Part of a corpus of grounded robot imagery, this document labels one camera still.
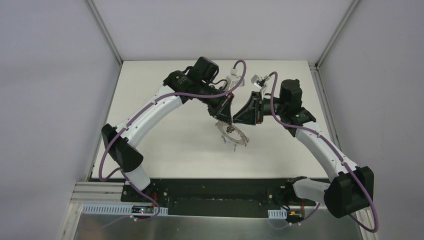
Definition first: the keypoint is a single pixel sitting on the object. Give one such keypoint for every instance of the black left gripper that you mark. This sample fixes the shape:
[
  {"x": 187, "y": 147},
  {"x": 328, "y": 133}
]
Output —
[{"x": 221, "y": 105}]

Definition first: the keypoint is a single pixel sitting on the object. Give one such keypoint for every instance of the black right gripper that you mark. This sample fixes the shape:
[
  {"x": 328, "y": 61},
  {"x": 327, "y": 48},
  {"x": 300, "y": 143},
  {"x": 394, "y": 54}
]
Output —
[{"x": 257, "y": 108}]

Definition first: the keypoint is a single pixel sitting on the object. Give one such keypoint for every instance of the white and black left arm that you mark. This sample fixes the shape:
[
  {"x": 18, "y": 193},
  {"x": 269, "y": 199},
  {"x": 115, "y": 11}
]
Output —
[{"x": 195, "y": 82}]

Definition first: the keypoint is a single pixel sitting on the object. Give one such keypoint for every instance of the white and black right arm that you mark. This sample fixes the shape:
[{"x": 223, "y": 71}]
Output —
[{"x": 350, "y": 188}]

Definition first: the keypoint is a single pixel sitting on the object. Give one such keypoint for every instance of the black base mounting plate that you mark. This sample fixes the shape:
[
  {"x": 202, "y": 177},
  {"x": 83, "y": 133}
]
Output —
[{"x": 218, "y": 197}]

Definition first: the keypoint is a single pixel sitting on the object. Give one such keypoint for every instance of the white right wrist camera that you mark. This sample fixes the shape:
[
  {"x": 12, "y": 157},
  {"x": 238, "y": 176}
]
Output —
[{"x": 261, "y": 83}]

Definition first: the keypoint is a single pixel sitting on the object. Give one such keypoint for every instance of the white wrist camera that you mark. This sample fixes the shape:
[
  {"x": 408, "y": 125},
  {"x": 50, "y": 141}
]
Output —
[
  {"x": 261, "y": 83},
  {"x": 232, "y": 79}
]

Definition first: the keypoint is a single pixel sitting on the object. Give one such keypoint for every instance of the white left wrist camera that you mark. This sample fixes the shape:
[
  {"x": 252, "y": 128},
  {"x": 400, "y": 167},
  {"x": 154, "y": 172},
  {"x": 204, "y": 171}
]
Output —
[{"x": 232, "y": 79}]

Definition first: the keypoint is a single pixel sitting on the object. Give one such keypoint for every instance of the white slotted cable duct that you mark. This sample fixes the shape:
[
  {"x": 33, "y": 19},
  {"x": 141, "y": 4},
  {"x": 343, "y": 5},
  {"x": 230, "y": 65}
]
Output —
[{"x": 124, "y": 210}]

